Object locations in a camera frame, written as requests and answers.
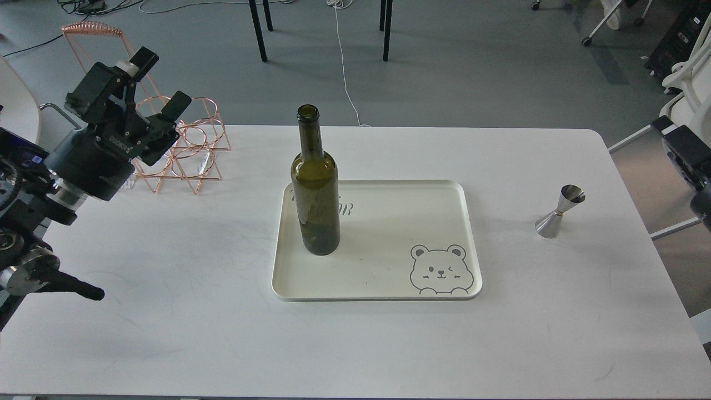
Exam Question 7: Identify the black equipment case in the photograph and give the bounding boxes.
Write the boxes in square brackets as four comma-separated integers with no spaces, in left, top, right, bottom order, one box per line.
[645,1,710,83]

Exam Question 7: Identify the copper wire wine rack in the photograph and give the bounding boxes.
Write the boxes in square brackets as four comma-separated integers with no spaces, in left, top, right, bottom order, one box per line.
[61,21,232,193]

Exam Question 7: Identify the white cable on floor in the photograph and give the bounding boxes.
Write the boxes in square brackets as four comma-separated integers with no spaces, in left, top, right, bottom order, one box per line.
[327,0,370,127]

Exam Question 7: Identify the dark green wine bottle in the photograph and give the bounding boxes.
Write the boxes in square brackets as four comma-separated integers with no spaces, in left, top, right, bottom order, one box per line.
[291,104,341,256]

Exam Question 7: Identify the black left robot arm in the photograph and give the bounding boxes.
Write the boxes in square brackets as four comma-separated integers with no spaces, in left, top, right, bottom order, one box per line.
[1,47,192,326]

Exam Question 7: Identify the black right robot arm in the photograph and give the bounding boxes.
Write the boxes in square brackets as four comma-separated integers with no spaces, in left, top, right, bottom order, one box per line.
[651,116,710,230]

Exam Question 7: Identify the black table legs right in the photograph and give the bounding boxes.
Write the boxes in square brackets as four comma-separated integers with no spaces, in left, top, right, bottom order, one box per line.
[379,0,393,62]

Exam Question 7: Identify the white office chair right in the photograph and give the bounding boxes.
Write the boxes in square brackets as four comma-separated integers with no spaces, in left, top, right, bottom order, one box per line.
[608,33,710,240]

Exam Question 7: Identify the white wheeled stand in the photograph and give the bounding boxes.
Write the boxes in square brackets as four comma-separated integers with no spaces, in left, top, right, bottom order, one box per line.
[530,1,653,47]

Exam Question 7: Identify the silver steel jigger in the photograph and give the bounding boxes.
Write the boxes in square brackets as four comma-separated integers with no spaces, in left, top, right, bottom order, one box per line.
[535,184,586,239]

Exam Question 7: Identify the cream bear serving tray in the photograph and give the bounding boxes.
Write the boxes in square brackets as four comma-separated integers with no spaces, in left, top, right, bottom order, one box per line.
[272,180,483,301]

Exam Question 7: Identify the black table legs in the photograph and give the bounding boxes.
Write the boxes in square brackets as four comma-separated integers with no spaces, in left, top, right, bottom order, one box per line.
[379,0,393,62]
[247,0,273,63]

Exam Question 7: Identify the black cables on floor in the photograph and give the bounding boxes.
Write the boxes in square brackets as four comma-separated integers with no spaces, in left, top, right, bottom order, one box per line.
[0,0,145,59]

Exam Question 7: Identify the black table legs left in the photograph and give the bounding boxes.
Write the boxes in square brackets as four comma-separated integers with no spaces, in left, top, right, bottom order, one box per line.
[247,0,273,63]

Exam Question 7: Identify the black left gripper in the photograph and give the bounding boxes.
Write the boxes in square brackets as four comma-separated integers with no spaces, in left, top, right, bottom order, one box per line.
[44,47,192,201]

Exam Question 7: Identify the white chair left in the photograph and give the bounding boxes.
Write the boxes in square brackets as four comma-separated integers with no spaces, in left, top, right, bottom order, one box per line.
[0,56,81,145]

